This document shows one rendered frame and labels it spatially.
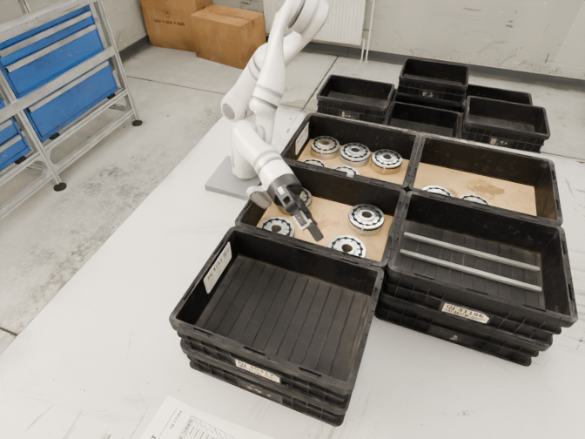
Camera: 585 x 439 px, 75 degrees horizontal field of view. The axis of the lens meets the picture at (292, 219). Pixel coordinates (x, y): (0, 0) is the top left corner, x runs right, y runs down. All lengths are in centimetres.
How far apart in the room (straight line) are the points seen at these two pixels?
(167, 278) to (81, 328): 26
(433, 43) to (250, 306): 355
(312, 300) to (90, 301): 64
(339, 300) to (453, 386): 34
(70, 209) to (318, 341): 209
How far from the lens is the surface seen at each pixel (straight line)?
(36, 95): 269
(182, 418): 102
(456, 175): 141
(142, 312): 118
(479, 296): 95
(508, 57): 424
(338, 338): 92
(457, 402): 107
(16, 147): 270
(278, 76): 96
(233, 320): 95
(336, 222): 114
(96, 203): 270
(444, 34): 415
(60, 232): 261
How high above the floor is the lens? 164
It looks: 45 degrees down
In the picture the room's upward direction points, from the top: straight up
